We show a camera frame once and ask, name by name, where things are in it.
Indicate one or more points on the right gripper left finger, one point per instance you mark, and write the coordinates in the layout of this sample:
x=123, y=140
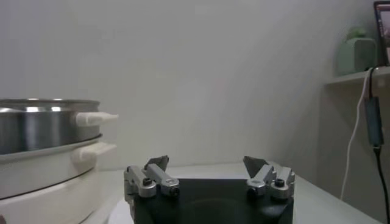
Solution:
x=158, y=178

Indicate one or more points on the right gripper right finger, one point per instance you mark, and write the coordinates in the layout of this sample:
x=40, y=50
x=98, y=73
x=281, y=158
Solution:
x=265, y=176

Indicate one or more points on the stainless steel steamer basket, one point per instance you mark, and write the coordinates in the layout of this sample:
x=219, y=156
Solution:
x=45, y=128

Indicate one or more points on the white round plate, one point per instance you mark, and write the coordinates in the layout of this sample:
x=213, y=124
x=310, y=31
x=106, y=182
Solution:
x=120, y=214

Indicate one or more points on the white electric cooker base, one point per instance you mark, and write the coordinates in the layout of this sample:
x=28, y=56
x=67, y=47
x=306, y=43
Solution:
x=45, y=182

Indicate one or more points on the white side shelf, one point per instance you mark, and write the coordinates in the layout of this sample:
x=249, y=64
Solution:
x=359, y=77

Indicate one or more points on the pale green box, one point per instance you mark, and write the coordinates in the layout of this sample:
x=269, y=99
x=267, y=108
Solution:
x=356, y=54

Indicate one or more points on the dark computer monitor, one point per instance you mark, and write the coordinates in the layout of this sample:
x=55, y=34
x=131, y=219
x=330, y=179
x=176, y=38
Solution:
x=383, y=30

